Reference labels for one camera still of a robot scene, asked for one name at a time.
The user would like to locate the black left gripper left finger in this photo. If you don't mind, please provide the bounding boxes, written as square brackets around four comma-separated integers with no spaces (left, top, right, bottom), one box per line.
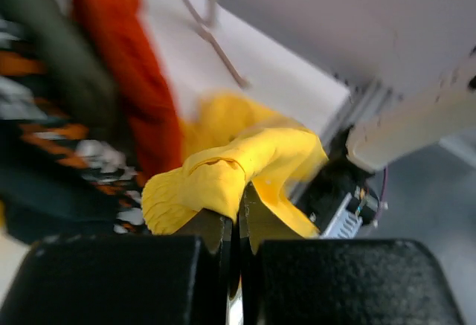
[1,210,233,324]

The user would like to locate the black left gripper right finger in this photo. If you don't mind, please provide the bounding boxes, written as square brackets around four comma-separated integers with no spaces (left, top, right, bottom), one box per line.
[239,185,464,324]

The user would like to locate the yellow shorts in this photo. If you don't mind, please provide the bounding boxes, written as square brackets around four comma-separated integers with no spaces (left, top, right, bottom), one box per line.
[141,92,328,238]

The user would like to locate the dark navy shorts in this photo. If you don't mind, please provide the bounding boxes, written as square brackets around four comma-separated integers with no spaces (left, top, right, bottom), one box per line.
[1,164,118,244]

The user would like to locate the orange camouflage shorts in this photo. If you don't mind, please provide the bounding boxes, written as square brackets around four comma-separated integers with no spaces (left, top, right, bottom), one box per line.
[1,19,147,234]

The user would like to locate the olive grey shorts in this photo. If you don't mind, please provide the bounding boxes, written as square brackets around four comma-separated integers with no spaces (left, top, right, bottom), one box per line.
[3,0,123,144]

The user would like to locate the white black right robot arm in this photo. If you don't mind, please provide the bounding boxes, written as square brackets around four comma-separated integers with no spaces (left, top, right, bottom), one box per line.
[308,76,475,195]

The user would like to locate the grey slotted cable duct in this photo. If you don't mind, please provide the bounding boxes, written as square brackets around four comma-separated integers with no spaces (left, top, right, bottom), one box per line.
[319,193,363,239]

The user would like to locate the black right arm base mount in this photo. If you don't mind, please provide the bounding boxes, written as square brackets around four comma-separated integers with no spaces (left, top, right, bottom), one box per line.
[297,158,379,231]

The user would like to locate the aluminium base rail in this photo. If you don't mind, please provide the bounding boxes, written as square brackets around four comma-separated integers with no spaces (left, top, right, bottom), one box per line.
[289,79,395,199]

